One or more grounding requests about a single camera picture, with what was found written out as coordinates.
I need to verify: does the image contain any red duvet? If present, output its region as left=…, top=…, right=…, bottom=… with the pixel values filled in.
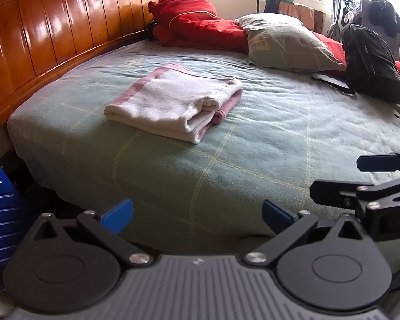
left=148, top=0, right=249, bottom=54

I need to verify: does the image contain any wooden headboard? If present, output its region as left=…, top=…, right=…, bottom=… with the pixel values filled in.
left=0, top=0, right=169, bottom=125

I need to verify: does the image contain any row of hanging clothes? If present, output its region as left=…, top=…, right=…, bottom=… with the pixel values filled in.
left=327, top=0, right=400, bottom=70

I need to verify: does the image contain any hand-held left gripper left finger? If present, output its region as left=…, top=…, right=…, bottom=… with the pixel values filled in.
left=33, top=198, right=153, bottom=270

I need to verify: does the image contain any grey checked pillow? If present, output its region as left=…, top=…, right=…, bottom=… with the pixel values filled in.
left=235, top=13, right=346, bottom=73

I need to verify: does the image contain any pink and white sweater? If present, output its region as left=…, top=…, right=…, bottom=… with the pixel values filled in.
left=103, top=63, right=244, bottom=145

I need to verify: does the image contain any blue suitcase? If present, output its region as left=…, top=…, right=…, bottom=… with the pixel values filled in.
left=0, top=155, right=32, bottom=289

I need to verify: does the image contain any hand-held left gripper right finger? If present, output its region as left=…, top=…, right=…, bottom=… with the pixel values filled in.
left=242, top=199, right=363, bottom=270

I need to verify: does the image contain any black backpack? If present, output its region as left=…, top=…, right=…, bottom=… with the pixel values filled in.
left=311, top=23, right=400, bottom=104

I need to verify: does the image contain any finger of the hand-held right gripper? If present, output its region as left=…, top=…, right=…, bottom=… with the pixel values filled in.
left=357, top=152, right=400, bottom=173
left=309, top=180, right=392, bottom=210

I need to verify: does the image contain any green checked bedspread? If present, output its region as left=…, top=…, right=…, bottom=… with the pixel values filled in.
left=7, top=38, right=400, bottom=274

